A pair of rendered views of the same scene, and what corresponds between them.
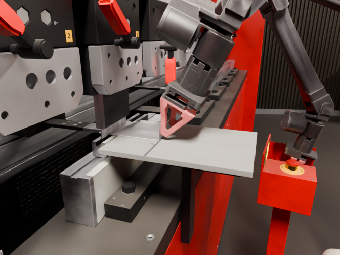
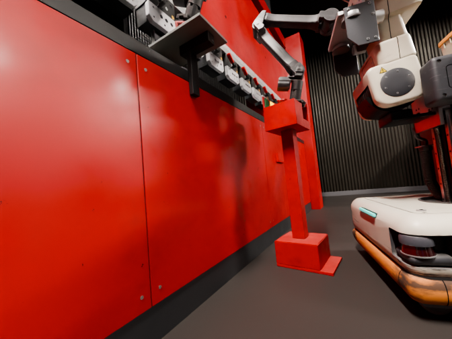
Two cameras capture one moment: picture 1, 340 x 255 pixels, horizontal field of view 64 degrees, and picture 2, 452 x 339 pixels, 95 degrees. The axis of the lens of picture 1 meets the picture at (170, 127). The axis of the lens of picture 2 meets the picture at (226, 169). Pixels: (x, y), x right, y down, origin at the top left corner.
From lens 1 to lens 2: 0.88 m
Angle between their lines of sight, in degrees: 26
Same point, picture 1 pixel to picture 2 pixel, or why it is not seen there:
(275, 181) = (272, 110)
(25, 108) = not seen: outside the picture
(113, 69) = (155, 13)
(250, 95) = (309, 158)
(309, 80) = (286, 58)
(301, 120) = (286, 80)
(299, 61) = (278, 51)
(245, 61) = (300, 135)
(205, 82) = (192, 11)
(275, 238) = (288, 163)
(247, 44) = not seen: hidden behind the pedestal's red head
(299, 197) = (287, 113)
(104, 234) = not seen: hidden behind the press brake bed
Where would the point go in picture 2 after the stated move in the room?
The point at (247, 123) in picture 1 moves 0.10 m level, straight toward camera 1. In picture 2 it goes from (311, 180) to (311, 180)
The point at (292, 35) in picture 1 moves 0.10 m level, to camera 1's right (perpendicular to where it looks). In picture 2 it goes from (272, 40) to (290, 35)
